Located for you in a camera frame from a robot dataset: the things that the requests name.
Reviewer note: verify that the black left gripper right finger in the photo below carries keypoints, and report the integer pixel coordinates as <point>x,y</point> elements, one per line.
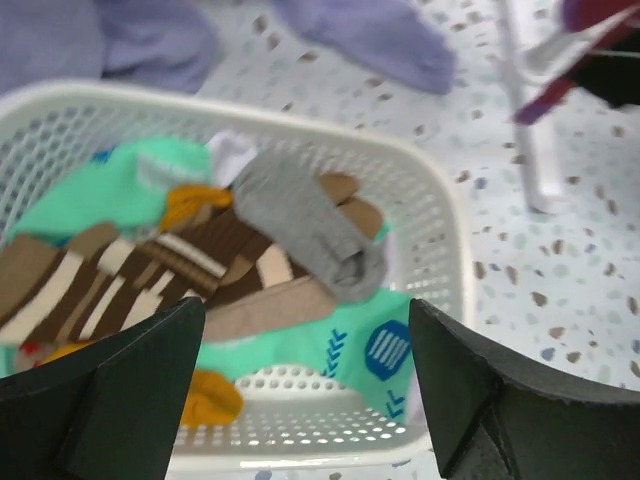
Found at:
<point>493,413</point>

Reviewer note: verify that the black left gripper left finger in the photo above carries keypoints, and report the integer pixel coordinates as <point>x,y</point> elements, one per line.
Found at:
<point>110,410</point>

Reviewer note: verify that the brown patterned sock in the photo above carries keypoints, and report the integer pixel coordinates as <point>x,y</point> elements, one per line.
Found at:
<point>100,282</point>
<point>282,306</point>

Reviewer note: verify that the mustard yellow sock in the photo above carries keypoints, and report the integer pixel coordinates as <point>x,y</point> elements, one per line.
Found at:
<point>211,399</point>

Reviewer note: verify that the mint green sock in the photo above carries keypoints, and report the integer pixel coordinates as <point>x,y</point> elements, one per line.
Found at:
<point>363,345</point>

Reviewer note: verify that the white perforated laundry basket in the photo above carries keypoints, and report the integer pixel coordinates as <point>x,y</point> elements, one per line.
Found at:
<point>294,418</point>

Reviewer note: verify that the white metal rack pole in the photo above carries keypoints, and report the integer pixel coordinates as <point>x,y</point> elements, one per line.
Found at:
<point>529,61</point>

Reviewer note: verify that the grey sock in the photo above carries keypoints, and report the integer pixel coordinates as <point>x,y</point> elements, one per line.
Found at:
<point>284,201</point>

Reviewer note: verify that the tan brown sock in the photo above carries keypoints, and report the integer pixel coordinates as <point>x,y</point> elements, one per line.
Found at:
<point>341,189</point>

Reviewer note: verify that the white ankle sock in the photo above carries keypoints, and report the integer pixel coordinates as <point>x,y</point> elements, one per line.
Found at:
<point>230,152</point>

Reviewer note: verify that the lavender hanging shirt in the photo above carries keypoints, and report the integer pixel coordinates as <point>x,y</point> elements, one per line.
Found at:
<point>170,44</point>

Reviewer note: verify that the purple orange-cuff sock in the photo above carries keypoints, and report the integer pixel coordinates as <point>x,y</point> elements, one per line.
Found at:
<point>609,69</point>

